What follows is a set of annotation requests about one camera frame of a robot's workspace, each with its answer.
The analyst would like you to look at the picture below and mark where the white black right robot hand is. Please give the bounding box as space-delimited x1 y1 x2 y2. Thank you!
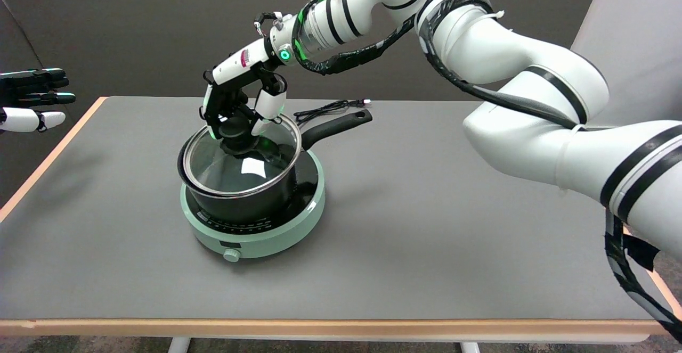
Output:
200 38 288 141

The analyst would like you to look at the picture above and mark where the black pot with long handle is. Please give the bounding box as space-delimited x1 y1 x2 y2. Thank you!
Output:
177 109 373 225

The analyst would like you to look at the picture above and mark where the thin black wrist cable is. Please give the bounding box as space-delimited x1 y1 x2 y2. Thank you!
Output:
254 11 284 37

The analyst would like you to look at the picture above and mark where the mint green induction cooker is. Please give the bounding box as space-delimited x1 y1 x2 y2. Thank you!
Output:
180 151 326 262

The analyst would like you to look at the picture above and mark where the glass pot lid black knob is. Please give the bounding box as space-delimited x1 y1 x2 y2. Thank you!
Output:
183 112 302 196

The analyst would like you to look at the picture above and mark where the black wrapped arm cable bundle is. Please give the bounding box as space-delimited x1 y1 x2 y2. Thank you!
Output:
290 0 682 343

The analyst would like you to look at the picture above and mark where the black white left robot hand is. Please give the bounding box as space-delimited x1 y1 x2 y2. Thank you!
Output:
0 68 76 133

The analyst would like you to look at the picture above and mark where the black cooker power cord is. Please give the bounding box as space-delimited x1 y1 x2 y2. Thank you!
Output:
294 99 372 125

